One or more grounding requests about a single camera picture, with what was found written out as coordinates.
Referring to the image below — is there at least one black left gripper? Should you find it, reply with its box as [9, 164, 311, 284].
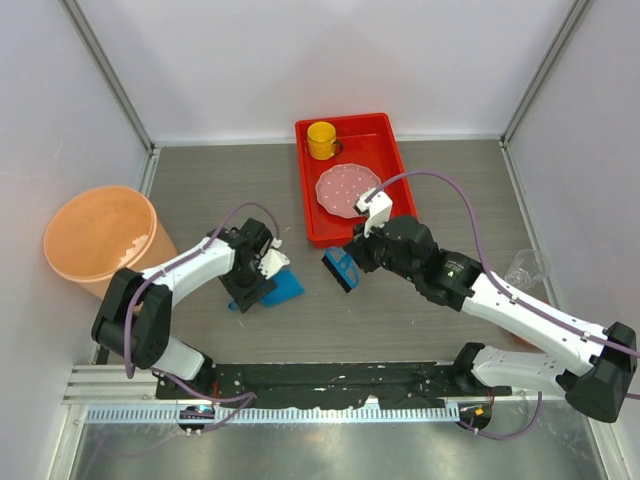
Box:
[219, 257, 276, 312]

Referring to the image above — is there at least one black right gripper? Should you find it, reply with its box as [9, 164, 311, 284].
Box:
[344, 214, 420, 284]

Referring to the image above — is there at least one blue hand brush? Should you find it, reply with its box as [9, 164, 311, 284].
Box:
[322, 247, 360, 293]

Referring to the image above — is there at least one blue plastic dustpan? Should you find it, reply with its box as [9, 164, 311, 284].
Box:
[229, 269, 305, 311]

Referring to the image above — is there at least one white paper scrap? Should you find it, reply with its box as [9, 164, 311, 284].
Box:
[118, 235, 148, 267]

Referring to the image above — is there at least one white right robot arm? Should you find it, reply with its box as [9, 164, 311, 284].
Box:
[345, 215, 637, 423]

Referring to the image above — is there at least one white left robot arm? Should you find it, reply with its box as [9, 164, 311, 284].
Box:
[91, 218, 290, 399]

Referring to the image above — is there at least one pink dotted plate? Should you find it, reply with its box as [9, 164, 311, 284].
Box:
[315, 163, 381, 219]

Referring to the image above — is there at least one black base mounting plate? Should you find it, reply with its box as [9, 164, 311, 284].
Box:
[155, 362, 512, 410]

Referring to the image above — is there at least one red plastic tray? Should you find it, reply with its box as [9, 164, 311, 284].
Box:
[295, 113, 404, 249]

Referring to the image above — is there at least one yellow mug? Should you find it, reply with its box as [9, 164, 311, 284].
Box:
[307, 121, 344, 161]

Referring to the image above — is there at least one clear plastic cup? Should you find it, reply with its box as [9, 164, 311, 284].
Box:
[504, 249, 550, 291]

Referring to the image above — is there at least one orange plastic waste bucket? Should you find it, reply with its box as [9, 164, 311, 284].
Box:
[44, 185, 177, 298]

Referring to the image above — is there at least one orange bowl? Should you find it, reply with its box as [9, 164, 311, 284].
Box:
[510, 334, 537, 348]

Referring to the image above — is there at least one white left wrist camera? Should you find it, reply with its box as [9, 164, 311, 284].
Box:
[259, 239, 290, 280]

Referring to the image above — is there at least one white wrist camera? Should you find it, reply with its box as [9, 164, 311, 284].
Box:
[259, 239, 290, 280]
[354, 188, 393, 238]

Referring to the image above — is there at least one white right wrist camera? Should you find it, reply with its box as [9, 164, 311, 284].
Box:
[354, 188, 393, 238]

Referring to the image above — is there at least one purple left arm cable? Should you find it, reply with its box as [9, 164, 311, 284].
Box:
[123, 201, 284, 436]

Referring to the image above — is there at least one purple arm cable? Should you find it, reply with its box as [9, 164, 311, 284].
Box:
[364, 170, 640, 441]
[123, 201, 284, 436]

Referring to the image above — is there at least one white slotted cable duct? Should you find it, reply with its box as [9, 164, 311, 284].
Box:
[85, 403, 460, 425]

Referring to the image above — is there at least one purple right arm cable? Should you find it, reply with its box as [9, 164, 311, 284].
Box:
[364, 170, 640, 441]

